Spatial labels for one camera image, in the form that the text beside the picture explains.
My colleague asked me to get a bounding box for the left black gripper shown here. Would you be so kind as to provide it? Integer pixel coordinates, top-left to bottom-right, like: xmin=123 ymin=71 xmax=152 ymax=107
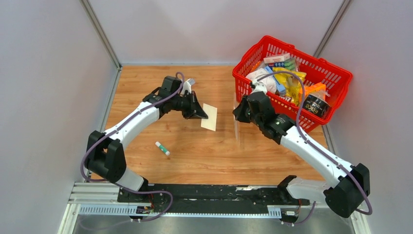
xmin=170 ymin=91 xmax=208 ymax=120

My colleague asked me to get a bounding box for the white paper letter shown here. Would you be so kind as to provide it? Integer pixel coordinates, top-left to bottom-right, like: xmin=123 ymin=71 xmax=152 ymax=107
xmin=201 ymin=103 xmax=218 ymax=131

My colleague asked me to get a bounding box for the cream paper envelope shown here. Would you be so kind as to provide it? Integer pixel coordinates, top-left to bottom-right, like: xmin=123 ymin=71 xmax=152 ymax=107
xmin=233 ymin=93 xmax=242 ymax=149

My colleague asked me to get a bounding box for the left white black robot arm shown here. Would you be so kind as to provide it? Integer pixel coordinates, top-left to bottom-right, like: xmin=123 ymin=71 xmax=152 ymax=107
xmin=81 ymin=76 xmax=208 ymax=202

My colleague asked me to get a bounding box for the blue flat package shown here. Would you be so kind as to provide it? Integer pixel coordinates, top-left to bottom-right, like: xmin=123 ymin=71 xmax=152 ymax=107
xmin=263 ymin=75 xmax=286 ymax=97

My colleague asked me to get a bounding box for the white round pouch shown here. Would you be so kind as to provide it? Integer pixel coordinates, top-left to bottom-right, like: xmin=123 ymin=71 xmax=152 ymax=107
xmin=246 ymin=68 xmax=268 ymax=88

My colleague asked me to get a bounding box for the yellow snack bag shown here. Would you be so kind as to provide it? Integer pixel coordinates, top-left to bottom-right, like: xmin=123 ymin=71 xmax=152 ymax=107
xmin=272 ymin=67 xmax=307 ymax=105

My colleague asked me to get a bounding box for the green white glue stick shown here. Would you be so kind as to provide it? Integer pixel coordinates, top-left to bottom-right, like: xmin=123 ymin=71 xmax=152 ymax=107
xmin=155 ymin=141 xmax=170 ymax=156

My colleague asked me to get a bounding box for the green blue packet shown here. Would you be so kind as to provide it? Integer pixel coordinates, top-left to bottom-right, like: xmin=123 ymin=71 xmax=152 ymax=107
xmin=267 ymin=58 xmax=299 ymax=71

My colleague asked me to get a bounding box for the white red box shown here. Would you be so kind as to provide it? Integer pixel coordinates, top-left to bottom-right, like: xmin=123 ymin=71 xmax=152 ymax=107
xmin=263 ymin=53 xmax=291 ymax=64

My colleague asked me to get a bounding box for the red plastic shopping basket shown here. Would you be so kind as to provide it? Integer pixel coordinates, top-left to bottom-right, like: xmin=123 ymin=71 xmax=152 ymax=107
xmin=232 ymin=35 xmax=353 ymax=133

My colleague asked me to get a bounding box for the black round can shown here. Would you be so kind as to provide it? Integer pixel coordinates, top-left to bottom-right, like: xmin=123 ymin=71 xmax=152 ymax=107
xmin=303 ymin=95 xmax=330 ymax=118

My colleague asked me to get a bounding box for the orange package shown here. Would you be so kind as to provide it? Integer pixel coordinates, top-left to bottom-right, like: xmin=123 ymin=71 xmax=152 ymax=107
xmin=295 ymin=82 xmax=327 ymax=105

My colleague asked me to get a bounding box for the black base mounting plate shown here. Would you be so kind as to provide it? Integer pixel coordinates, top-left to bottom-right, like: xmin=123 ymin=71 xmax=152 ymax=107
xmin=117 ymin=184 xmax=310 ymax=222

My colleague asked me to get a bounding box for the aluminium frame rail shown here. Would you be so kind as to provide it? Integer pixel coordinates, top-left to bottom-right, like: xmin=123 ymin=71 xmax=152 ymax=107
xmin=58 ymin=183 xmax=371 ymax=234

